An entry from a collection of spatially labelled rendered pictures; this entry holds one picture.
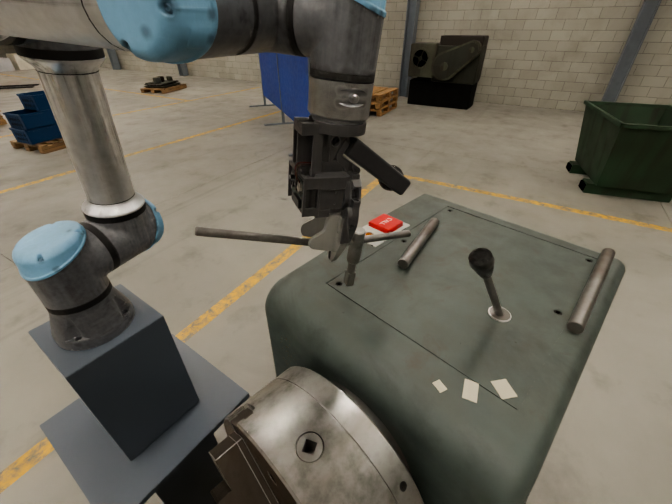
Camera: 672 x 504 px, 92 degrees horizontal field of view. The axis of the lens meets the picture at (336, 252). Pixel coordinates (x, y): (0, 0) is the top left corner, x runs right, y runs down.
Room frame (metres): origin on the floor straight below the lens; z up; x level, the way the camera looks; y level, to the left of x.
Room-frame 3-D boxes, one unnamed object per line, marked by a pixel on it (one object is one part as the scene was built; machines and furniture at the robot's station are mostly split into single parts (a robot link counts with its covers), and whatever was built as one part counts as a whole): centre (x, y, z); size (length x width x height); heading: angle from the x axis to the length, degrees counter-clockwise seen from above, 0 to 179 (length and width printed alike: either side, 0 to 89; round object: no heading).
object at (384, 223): (0.68, -0.12, 1.26); 0.06 x 0.06 x 0.02; 45
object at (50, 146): (5.80, 4.75, 0.39); 1.20 x 0.80 x 0.79; 157
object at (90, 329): (0.51, 0.54, 1.15); 0.15 x 0.15 x 0.10
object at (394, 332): (0.50, -0.23, 1.06); 0.59 x 0.48 x 0.39; 135
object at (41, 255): (0.52, 0.53, 1.27); 0.13 x 0.12 x 0.14; 157
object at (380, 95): (8.43, -0.89, 0.22); 1.25 x 0.86 x 0.44; 152
